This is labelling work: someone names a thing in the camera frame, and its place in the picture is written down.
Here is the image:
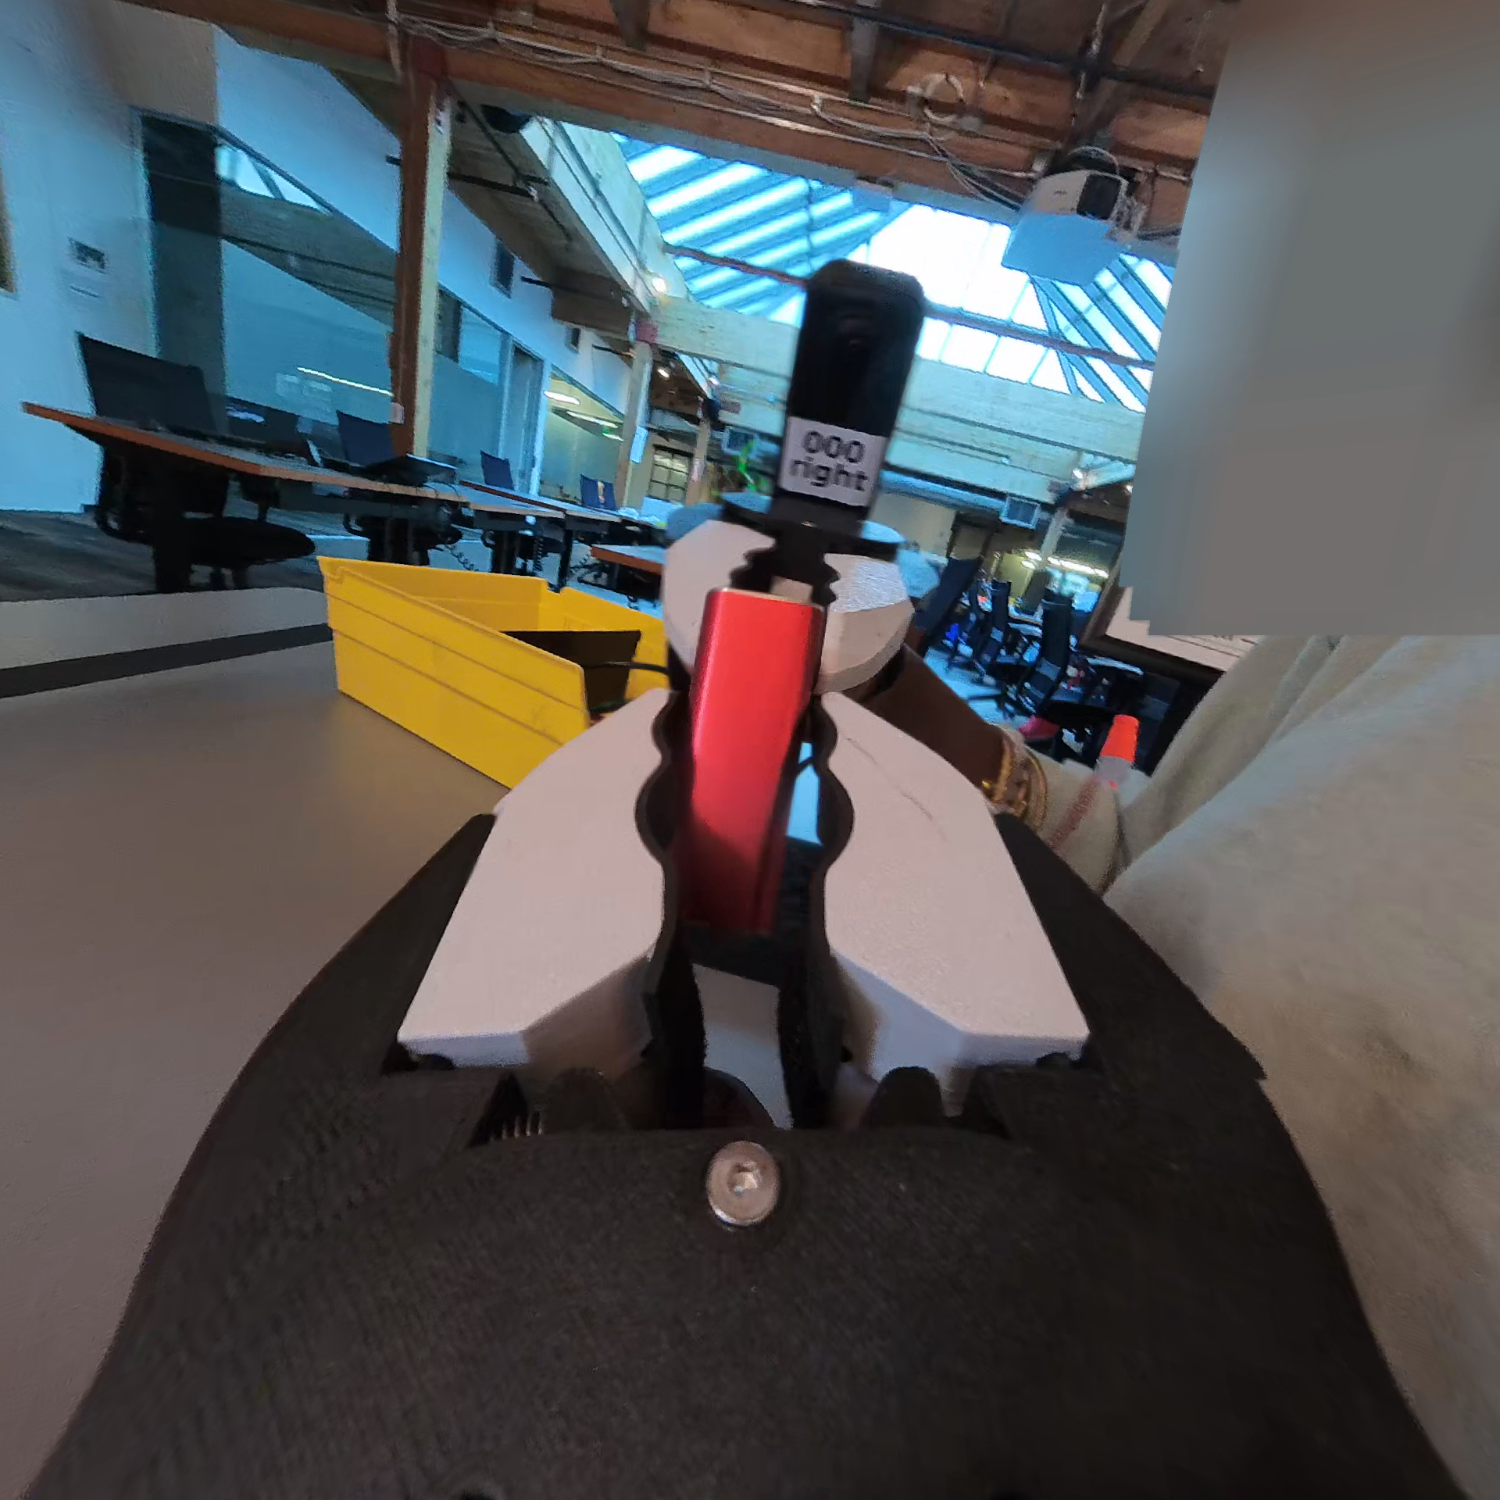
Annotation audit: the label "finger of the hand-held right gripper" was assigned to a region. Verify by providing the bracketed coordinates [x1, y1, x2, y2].
[820, 556, 920, 701]
[663, 521, 755, 663]

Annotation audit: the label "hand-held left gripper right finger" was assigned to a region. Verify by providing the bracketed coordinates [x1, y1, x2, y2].
[808, 693, 1096, 1112]

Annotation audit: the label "black office chair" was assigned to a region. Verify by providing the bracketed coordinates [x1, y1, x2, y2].
[78, 335, 319, 593]

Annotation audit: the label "wooden post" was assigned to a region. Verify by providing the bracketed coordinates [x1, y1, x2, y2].
[390, 36, 456, 428]

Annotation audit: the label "person's right forearm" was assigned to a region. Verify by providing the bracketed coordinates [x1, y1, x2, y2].
[1018, 703, 1187, 899]

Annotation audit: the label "yellow storage bin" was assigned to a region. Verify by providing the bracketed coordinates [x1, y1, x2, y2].
[319, 556, 670, 789]

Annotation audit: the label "person's right hand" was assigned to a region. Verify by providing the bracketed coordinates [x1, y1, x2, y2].
[867, 647, 1014, 805]

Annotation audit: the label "black bin divider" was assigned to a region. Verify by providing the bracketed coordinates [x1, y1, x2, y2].
[501, 632, 647, 719]

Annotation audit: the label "person's grey sweatshirt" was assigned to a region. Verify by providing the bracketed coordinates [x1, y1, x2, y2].
[1104, 634, 1500, 1500]

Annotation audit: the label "wooden office desk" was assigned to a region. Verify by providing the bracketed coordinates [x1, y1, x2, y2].
[21, 404, 472, 563]

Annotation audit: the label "red ethernet splitter box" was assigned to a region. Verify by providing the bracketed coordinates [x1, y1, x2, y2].
[677, 587, 831, 931]

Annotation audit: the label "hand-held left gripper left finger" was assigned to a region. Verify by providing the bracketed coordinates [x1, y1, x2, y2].
[394, 690, 684, 1069]

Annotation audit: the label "grey desk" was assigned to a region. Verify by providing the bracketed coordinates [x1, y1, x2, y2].
[0, 638, 674, 1497]
[0, 583, 332, 673]

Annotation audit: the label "gold bracelets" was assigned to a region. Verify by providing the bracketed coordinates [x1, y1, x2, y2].
[981, 727, 1056, 826]

